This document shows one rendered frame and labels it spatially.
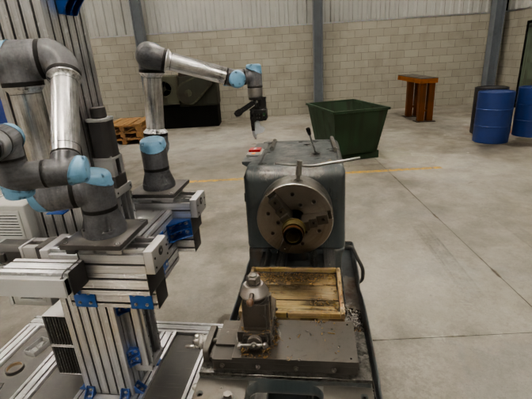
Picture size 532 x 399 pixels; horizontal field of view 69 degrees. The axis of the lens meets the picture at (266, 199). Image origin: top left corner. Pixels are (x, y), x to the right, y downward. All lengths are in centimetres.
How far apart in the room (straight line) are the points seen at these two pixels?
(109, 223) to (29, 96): 46
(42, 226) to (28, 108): 59
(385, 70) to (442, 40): 170
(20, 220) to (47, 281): 40
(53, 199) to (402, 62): 1136
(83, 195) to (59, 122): 30
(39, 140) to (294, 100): 1053
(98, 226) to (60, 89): 46
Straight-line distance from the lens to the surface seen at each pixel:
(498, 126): 789
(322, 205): 156
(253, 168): 173
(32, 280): 151
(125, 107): 1234
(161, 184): 184
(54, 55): 134
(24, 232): 182
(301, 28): 1162
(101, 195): 140
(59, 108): 124
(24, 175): 116
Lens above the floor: 172
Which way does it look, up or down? 21 degrees down
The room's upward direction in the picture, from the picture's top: 4 degrees counter-clockwise
